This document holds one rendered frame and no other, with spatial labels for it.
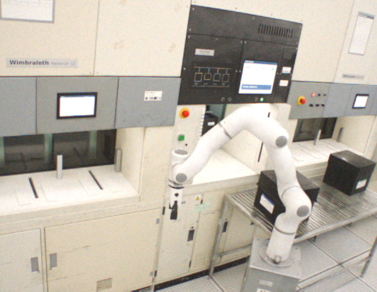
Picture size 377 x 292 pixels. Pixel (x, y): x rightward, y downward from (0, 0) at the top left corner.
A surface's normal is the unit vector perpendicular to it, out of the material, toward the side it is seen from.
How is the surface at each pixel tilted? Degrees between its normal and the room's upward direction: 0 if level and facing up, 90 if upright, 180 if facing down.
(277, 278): 90
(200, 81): 90
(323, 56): 90
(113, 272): 90
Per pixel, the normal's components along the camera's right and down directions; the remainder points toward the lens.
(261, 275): -0.23, 0.33
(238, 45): 0.51, 0.39
